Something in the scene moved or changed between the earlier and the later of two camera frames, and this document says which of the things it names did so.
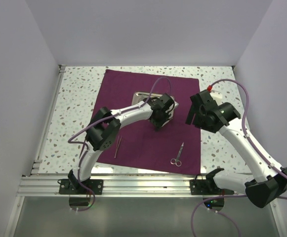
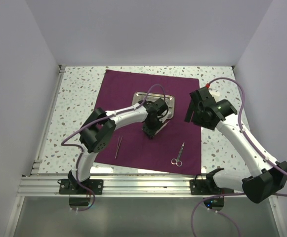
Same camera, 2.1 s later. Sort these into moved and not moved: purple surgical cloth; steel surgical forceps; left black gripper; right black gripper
Moved: left black gripper
Not moved: right black gripper; purple surgical cloth; steel surgical forceps
